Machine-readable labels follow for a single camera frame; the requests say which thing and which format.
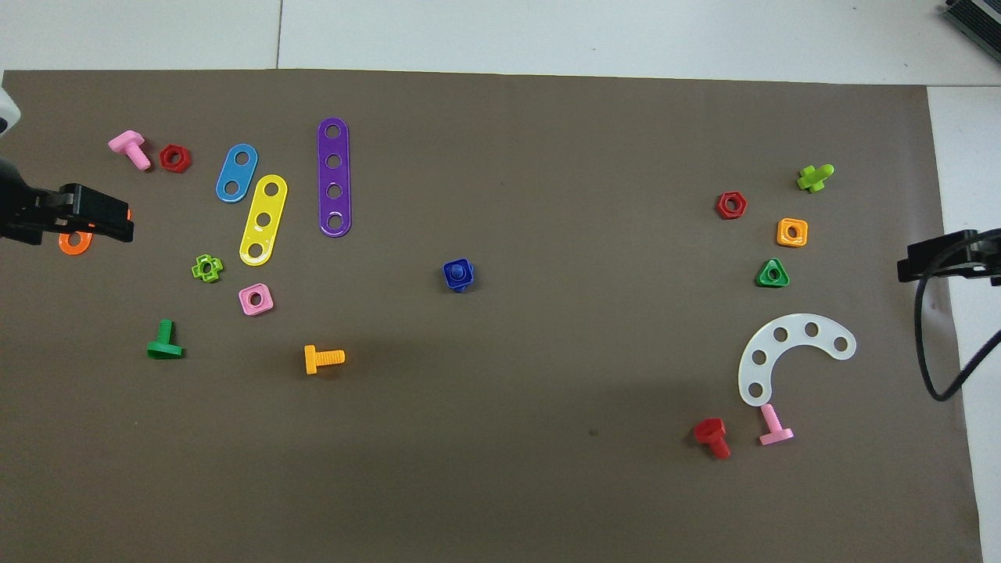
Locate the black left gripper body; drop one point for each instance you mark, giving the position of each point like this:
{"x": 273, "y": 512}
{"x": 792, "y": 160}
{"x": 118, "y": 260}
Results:
{"x": 23, "y": 211}

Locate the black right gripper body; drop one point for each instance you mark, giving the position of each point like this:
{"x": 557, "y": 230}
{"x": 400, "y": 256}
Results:
{"x": 987, "y": 258}

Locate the blue square plastic nut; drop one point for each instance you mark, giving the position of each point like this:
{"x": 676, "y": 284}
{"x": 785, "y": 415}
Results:
{"x": 449, "y": 270}

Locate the orange heart-shaped plastic plate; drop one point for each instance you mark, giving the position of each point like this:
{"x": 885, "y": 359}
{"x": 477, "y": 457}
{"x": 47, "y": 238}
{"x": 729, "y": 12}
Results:
{"x": 66, "y": 244}

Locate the pink plastic bolt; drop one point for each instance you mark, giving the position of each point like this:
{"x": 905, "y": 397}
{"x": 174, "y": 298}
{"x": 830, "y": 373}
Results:
{"x": 129, "y": 147}
{"x": 774, "y": 426}

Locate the red hexagonal plastic nut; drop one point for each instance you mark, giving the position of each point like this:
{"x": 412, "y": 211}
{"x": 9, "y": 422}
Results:
{"x": 175, "y": 158}
{"x": 720, "y": 206}

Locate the lime cross-shaped plastic nut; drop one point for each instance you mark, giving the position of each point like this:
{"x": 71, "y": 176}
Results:
{"x": 197, "y": 270}

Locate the blue two-hole plastic strip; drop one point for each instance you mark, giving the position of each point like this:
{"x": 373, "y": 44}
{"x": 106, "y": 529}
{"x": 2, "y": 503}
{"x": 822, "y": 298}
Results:
{"x": 225, "y": 188}

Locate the green plastic bolt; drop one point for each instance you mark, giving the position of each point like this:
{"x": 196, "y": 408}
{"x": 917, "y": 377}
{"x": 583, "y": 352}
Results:
{"x": 164, "y": 344}

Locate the lime cross-head plastic bolt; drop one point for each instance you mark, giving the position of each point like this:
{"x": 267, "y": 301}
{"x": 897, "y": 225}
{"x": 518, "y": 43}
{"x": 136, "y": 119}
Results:
{"x": 813, "y": 178}

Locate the orange square plastic nut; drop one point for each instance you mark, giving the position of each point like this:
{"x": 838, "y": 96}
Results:
{"x": 782, "y": 233}

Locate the pink square plastic nut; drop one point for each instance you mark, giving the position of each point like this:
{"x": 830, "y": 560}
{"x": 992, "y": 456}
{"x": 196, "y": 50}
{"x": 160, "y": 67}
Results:
{"x": 244, "y": 300}

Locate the yellow three-hole plastic strip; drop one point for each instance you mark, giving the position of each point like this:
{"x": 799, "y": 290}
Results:
{"x": 263, "y": 205}

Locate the green triangular plastic nut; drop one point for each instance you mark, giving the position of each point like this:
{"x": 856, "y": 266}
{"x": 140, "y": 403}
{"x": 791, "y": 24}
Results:
{"x": 762, "y": 277}

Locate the white curved five-hole plate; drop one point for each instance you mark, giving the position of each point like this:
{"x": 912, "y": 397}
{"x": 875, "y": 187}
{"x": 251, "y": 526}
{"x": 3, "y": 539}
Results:
{"x": 762, "y": 344}

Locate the purple four-hole plastic strip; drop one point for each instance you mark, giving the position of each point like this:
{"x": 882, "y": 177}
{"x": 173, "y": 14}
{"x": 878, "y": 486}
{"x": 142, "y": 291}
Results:
{"x": 335, "y": 176}

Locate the dark ribbed electronic device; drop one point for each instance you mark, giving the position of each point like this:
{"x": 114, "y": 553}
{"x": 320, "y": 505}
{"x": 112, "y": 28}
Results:
{"x": 974, "y": 17}

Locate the orange plastic bolt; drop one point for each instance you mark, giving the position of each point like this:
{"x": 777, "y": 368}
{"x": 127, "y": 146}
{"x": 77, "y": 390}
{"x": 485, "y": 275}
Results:
{"x": 322, "y": 359}

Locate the red plastic bolt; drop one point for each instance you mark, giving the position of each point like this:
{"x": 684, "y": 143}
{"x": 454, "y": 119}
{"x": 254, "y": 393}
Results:
{"x": 710, "y": 432}

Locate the brown table mat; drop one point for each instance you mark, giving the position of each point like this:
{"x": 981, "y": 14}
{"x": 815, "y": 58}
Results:
{"x": 500, "y": 469}

